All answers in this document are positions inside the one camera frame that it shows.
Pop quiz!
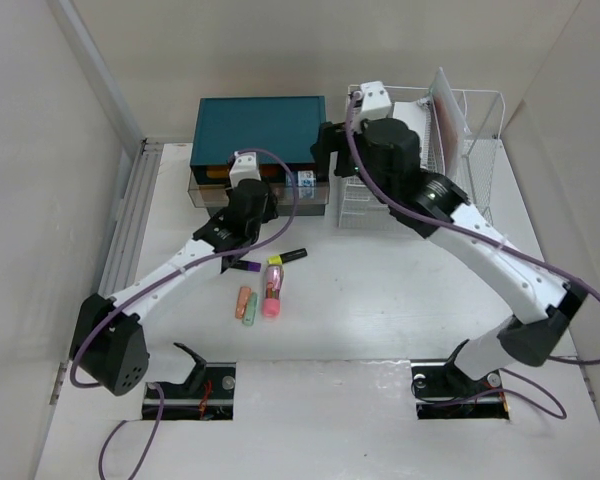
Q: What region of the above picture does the black purple marker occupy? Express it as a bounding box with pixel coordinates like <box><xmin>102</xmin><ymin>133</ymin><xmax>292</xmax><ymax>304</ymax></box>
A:
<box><xmin>232</xmin><ymin>260</ymin><xmax>262</xmax><ymax>273</ymax></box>

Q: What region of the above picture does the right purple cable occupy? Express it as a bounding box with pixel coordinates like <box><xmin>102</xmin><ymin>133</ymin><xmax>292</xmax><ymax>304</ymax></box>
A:
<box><xmin>344</xmin><ymin>92</ymin><xmax>600</xmax><ymax>420</ymax></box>

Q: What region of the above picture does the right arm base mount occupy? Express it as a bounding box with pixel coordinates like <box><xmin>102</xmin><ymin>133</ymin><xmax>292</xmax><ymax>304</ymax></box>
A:
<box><xmin>411</xmin><ymin>360</ymin><xmax>509</xmax><ymax>420</ymax></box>

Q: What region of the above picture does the pink glue stick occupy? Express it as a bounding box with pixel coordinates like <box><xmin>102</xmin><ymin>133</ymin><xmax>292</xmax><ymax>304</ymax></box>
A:
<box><xmin>262</xmin><ymin>264</ymin><xmax>284</xmax><ymax>318</ymax></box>

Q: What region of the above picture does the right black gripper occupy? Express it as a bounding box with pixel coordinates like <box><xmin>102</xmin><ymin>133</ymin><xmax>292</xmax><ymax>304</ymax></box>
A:
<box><xmin>309</xmin><ymin>120</ymin><xmax>391</xmax><ymax>205</ymax></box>

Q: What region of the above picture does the black yellow highlighter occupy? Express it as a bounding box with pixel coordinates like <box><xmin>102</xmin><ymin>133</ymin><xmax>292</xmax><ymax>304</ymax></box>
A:
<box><xmin>267</xmin><ymin>248</ymin><xmax>308</xmax><ymax>265</ymax></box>

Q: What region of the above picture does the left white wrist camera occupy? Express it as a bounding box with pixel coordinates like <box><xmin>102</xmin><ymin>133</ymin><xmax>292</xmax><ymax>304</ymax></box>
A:
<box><xmin>229</xmin><ymin>151</ymin><xmax>261</xmax><ymax>189</ymax></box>

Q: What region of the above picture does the aluminium frame rail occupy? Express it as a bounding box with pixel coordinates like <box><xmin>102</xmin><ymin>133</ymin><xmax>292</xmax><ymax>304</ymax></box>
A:
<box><xmin>66</xmin><ymin>139</ymin><xmax>162</xmax><ymax>396</ymax></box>

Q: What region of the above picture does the blue cleaning gel jar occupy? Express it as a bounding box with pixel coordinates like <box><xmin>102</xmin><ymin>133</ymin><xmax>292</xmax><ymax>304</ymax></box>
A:
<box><xmin>297</xmin><ymin>170</ymin><xmax>316</xmax><ymax>199</ymax></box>

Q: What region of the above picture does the purple cable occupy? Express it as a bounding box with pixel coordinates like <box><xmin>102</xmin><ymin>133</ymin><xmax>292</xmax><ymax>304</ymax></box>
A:
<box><xmin>344</xmin><ymin>92</ymin><xmax>600</xmax><ymax>420</ymax></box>
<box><xmin>68</xmin><ymin>147</ymin><xmax>296</xmax><ymax>474</ymax></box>

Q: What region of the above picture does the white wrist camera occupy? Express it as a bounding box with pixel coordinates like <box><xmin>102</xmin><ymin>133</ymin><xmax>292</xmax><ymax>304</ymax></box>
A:
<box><xmin>352</xmin><ymin>81</ymin><xmax>392</xmax><ymax>122</ymax></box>
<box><xmin>229</xmin><ymin>151</ymin><xmax>261</xmax><ymax>189</ymax></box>

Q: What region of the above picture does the grey setup guide booklet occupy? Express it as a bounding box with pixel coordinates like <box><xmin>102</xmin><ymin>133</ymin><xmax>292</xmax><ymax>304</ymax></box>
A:
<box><xmin>392</xmin><ymin>99</ymin><xmax>431</xmax><ymax>148</ymax></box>

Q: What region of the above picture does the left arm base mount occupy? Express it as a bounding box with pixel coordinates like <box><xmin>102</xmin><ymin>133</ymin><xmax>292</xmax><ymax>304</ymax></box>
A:
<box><xmin>141</xmin><ymin>342</ymin><xmax>237</xmax><ymax>421</ymax></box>

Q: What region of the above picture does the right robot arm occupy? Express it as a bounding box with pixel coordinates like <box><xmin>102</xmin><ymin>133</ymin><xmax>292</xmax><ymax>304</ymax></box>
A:
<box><xmin>310</xmin><ymin>118</ymin><xmax>588</xmax><ymax>399</ymax></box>

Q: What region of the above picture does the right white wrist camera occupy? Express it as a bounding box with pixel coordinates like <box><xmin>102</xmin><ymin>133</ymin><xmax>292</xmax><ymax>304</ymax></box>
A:
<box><xmin>352</xmin><ymin>81</ymin><xmax>392</xmax><ymax>122</ymax></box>

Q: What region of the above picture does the clear mesh zip pouch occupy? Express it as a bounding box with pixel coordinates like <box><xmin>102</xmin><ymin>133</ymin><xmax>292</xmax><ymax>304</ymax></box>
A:
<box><xmin>429</xmin><ymin>67</ymin><xmax>470</xmax><ymax>177</ymax></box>

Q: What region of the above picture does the clear top drawer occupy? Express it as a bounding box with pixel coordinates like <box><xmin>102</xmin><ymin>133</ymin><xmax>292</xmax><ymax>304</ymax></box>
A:
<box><xmin>188</xmin><ymin>176</ymin><xmax>330</xmax><ymax>209</ymax></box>

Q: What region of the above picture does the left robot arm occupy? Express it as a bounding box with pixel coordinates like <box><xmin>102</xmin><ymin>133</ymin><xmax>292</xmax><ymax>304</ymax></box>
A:
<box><xmin>69</xmin><ymin>179</ymin><xmax>278</xmax><ymax>396</ymax></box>

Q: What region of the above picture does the orange highlighter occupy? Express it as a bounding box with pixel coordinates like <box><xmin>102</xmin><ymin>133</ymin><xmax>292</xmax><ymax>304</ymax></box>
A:
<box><xmin>235</xmin><ymin>286</ymin><xmax>252</xmax><ymax>319</ymax></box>

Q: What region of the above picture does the green highlighter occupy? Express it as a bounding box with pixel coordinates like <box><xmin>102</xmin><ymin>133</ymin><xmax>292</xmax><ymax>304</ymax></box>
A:
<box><xmin>242</xmin><ymin>292</ymin><xmax>258</xmax><ymax>326</ymax></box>

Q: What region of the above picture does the teal drawer organizer box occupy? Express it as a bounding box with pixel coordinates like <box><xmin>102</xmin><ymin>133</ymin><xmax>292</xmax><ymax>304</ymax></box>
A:
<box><xmin>189</xmin><ymin>95</ymin><xmax>330</xmax><ymax>216</ymax></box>

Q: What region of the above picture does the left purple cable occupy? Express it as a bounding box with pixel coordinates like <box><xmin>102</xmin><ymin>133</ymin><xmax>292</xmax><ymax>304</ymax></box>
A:
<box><xmin>68</xmin><ymin>147</ymin><xmax>296</xmax><ymax>474</ymax></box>

